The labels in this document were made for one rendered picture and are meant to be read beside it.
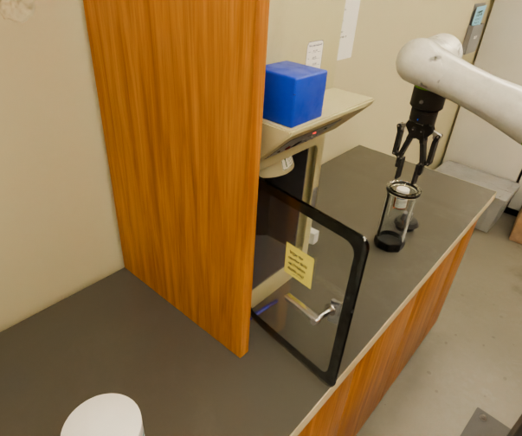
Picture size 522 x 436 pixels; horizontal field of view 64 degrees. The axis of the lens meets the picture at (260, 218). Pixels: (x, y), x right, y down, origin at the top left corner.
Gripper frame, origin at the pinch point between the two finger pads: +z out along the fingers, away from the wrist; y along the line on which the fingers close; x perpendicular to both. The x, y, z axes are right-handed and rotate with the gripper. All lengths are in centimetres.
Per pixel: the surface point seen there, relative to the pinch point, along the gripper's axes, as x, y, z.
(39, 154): 86, 56, -12
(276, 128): 63, 4, -28
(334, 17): 35, 13, -44
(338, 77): -46, 56, -11
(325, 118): 52, 1, -28
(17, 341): 105, 46, 29
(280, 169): 47, 15, -11
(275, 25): 55, 13, -44
